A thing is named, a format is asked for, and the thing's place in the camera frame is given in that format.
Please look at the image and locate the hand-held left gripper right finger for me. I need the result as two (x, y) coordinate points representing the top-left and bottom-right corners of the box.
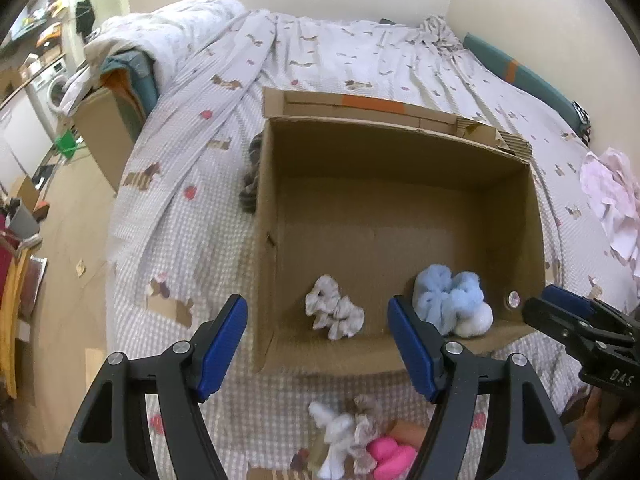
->
(387, 295), (586, 480)

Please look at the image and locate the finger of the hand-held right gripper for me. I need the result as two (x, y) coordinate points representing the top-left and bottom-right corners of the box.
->
(522, 297), (632, 357)
(542, 284), (640, 335)

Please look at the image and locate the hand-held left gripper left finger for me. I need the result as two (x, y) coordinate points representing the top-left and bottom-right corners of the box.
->
(55, 294), (249, 480)

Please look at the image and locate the light blue fluffy sock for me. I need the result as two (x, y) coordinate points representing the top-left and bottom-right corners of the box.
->
(413, 265), (495, 338)

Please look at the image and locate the grey white patterned sock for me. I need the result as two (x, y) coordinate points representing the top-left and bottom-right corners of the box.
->
(305, 275), (366, 343)

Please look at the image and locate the bright pink sock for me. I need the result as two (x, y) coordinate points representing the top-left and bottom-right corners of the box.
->
(365, 435), (418, 480)

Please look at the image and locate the white fluffy sock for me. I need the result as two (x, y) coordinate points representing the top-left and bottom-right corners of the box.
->
(307, 400), (362, 480)

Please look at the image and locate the person's right hand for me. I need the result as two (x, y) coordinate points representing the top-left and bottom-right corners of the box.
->
(570, 389), (636, 472)

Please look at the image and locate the orange sock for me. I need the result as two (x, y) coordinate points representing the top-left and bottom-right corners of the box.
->
(389, 420), (430, 448)

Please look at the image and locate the beige lace sock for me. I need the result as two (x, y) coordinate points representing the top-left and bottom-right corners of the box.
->
(349, 394), (385, 473)

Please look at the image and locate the pink crumpled cloth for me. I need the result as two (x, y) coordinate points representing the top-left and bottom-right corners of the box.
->
(579, 147), (640, 279)

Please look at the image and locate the dog printed bed sheet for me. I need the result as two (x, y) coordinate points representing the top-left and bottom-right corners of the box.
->
(104, 9), (640, 480)

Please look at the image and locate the dark grey striped sock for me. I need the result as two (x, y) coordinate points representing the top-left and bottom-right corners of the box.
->
(239, 132), (265, 216)

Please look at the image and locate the yellow cloth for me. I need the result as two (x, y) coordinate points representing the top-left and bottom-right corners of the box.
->
(0, 247), (32, 402)

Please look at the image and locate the teal pillow with orange stripe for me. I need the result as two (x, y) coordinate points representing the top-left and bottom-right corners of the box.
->
(462, 32), (592, 135)

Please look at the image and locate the grey bin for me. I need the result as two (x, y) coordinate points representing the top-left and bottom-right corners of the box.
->
(9, 204), (42, 242)

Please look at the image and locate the tall cardboard box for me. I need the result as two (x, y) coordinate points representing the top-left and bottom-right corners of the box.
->
(71, 87), (137, 195)

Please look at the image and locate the green plastic object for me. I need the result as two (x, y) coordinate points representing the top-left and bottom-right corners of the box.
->
(54, 130), (84, 161)

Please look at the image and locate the teal folded blanket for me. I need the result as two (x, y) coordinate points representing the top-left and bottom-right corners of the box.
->
(101, 50), (161, 118)

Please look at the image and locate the crumpled printed cloth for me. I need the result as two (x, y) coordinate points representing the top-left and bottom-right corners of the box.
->
(419, 14), (468, 53)

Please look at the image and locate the white washing machine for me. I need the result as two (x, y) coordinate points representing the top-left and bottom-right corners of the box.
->
(26, 61), (72, 117)

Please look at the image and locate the white quilt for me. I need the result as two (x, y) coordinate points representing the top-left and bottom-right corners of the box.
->
(60, 0), (251, 117)

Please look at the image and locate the dark hanging garment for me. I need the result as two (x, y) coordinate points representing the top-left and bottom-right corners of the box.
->
(75, 0), (97, 37)

